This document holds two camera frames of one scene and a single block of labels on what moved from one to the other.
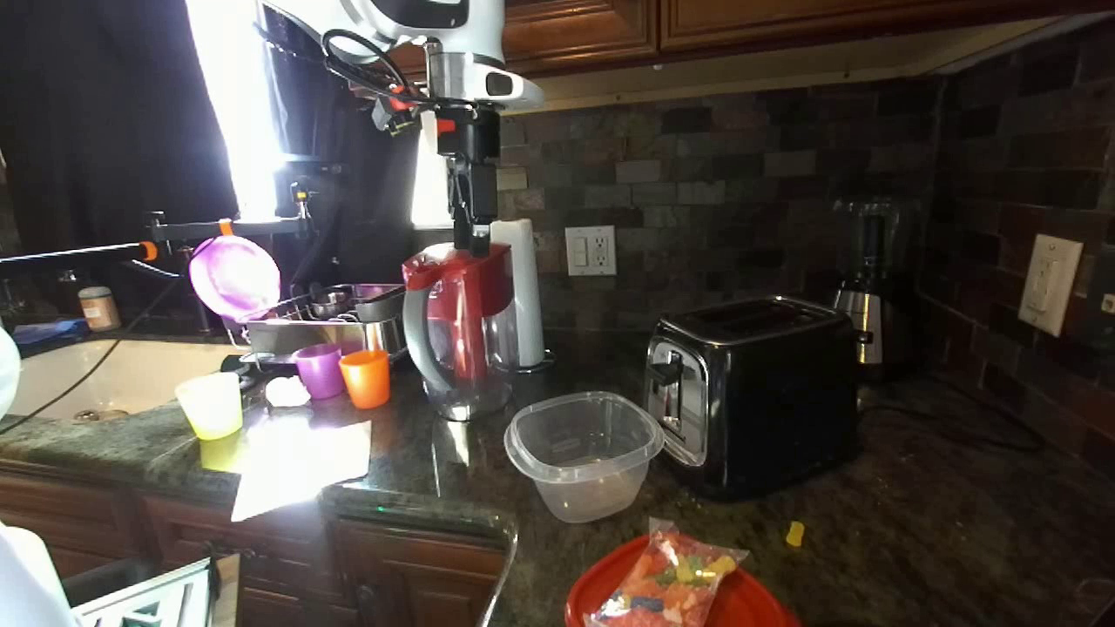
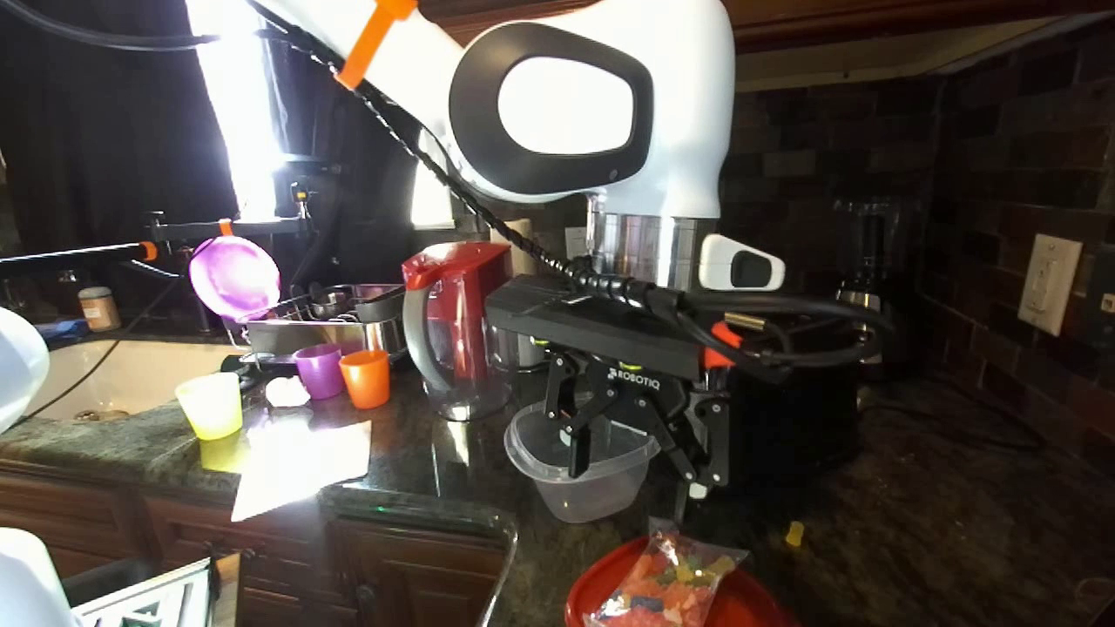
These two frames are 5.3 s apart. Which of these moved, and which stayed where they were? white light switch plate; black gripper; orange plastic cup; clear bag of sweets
Moved: black gripper
Stayed: white light switch plate; orange plastic cup; clear bag of sweets
